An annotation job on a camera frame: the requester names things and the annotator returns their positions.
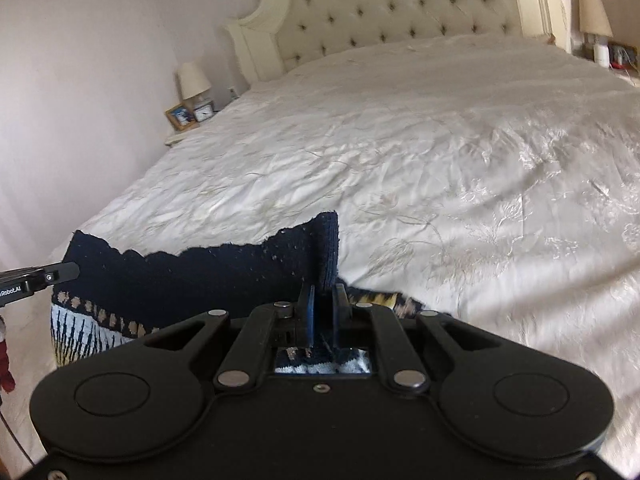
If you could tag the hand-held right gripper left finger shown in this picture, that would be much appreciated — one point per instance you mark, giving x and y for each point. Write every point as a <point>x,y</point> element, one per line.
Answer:
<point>306,315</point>

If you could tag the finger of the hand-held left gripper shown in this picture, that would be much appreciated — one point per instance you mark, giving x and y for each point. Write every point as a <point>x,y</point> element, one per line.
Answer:
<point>62,273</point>

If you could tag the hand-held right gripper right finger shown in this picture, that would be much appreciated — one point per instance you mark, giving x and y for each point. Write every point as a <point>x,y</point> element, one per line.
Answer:
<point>341,317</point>

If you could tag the navy yellow patterned knit sweater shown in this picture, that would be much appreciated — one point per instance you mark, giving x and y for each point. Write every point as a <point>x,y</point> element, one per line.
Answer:
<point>200,280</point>

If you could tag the dark red cloth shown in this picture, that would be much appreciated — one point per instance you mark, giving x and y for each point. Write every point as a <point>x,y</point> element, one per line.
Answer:
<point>6,360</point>

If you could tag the bed with white embroidered bedspread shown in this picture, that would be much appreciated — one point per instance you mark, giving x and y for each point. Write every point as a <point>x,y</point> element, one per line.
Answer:
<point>425,160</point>

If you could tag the small white alarm clock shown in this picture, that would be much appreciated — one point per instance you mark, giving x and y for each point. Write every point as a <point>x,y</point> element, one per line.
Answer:
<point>204,112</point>

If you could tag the table lamp with glass base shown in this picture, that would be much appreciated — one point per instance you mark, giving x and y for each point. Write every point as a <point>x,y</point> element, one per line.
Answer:
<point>194,82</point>

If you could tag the cream tufted headboard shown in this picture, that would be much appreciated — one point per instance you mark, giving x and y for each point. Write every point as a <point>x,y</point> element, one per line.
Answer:
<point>390,5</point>

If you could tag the white bottle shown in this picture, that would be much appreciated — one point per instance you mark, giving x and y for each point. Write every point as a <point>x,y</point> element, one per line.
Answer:
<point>601,55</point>

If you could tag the red and dark box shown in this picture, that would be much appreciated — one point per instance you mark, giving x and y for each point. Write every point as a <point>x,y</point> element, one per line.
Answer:
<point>624,56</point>

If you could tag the table lamp with beige shade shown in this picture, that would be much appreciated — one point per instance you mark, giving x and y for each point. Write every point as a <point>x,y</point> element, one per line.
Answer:
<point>594,15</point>

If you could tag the wooden photo frame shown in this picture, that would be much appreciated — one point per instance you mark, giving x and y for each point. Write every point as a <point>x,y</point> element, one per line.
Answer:
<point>180,117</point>

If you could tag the small white wall socket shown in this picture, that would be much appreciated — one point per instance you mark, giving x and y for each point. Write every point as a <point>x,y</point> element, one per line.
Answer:
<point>232,93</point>

